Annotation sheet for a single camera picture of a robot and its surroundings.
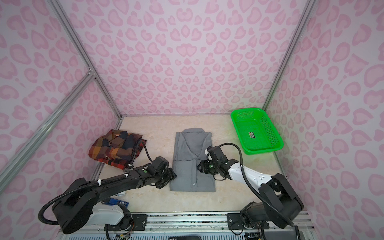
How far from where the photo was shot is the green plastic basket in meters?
0.99

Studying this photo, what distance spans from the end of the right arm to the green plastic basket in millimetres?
285

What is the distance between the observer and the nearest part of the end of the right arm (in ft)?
2.09
